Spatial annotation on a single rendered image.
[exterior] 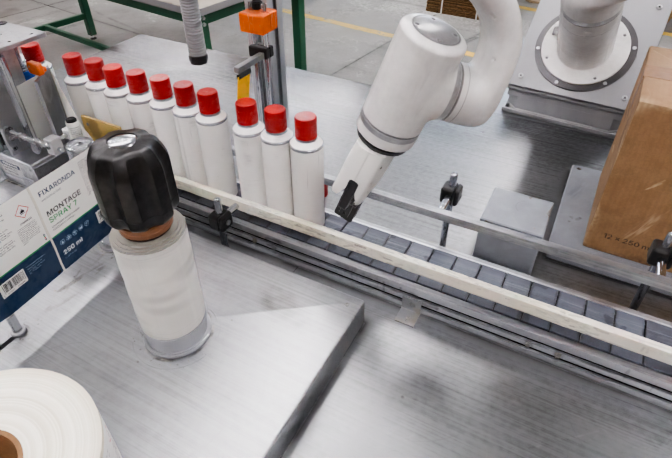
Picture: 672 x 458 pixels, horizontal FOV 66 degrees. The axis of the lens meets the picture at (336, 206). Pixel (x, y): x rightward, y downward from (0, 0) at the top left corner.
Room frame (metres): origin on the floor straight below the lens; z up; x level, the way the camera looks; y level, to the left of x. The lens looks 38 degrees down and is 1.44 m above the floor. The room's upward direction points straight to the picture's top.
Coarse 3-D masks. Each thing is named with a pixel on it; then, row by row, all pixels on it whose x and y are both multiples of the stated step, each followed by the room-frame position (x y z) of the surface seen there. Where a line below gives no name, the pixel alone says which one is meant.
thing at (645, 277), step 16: (384, 192) 0.65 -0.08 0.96; (416, 208) 0.62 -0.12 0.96; (432, 208) 0.61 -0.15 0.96; (464, 224) 0.58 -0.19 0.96; (480, 224) 0.57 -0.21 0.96; (512, 240) 0.55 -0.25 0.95; (528, 240) 0.54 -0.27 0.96; (544, 240) 0.54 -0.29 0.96; (560, 256) 0.52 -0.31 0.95; (576, 256) 0.51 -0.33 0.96; (592, 256) 0.51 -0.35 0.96; (608, 272) 0.49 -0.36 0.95; (624, 272) 0.48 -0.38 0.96; (640, 272) 0.48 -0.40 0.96
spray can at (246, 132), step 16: (240, 112) 0.71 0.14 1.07; (256, 112) 0.72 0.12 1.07; (240, 128) 0.70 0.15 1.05; (256, 128) 0.71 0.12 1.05; (240, 144) 0.70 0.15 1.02; (256, 144) 0.70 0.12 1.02; (240, 160) 0.70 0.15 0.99; (256, 160) 0.70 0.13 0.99; (240, 176) 0.70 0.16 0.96; (256, 176) 0.70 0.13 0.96; (256, 192) 0.70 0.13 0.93
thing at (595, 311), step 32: (256, 224) 0.68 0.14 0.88; (352, 224) 0.67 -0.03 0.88; (352, 256) 0.59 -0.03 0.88; (416, 256) 0.59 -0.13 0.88; (448, 256) 0.59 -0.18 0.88; (448, 288) 0.53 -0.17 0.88; (512, 288) 0.53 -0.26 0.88; (544, 288) 0.53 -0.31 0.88; (544, 320) 0.47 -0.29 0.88; (608, 320) 0.47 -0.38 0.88; (640, 320) 0.47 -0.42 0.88; (608, 352) 0.41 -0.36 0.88
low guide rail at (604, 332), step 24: (192, 192) 0.74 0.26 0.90; (216, 192) 0.72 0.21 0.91; (264, 216) 0.67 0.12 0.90; (288, 216) 0.65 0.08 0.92; (336, 240) 0.60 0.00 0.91; (360, 240) 0.59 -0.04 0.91; (408, 264) 0.55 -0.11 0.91; (432, 264) 0.54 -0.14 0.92; (480, 288) 0.50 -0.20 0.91; (528, 312) 0.46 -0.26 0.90; (552, 312) 0.45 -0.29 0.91; (600, 336) 0.42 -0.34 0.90; (624, 336) 0.41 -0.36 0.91
